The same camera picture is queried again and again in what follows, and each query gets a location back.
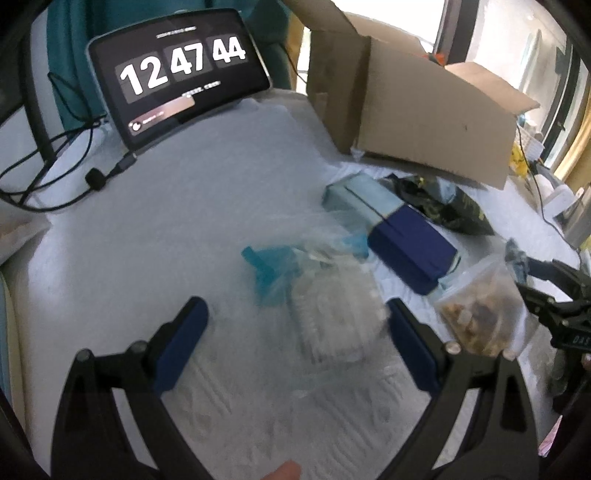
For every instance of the yellow crumpled bag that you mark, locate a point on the yellow crumpled bag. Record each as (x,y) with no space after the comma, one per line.
(518,164)

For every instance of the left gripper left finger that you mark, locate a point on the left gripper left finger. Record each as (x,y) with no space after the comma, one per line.
(89,440)

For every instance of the zip bag of nuts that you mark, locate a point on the zip bag of nuts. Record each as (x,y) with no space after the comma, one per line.
(485,310)

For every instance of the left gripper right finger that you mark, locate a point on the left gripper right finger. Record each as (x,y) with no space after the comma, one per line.
(501,439)

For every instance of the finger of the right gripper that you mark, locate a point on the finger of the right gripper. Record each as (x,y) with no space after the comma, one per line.
(545,306)
(568,279)

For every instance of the blue teal box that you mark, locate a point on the blue teal box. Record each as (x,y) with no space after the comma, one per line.
(399,236)

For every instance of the open cardboard box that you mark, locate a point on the open cardboard box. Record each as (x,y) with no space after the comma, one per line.
(376,91)

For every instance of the dark green snack bag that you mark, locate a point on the dark green snack bag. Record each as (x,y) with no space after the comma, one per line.
(442,202)

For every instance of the clear plastic tray package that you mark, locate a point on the clear plastic tray package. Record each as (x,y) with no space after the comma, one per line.
(319,308)

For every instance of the white paper box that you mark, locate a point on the white paper box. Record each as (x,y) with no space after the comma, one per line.
(556,200)

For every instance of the orange snack bag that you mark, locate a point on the orange snack bag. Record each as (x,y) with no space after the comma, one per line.
(438,58)

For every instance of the tablet showing clock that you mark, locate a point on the tablet showing clock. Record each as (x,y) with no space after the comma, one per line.
(160,74)

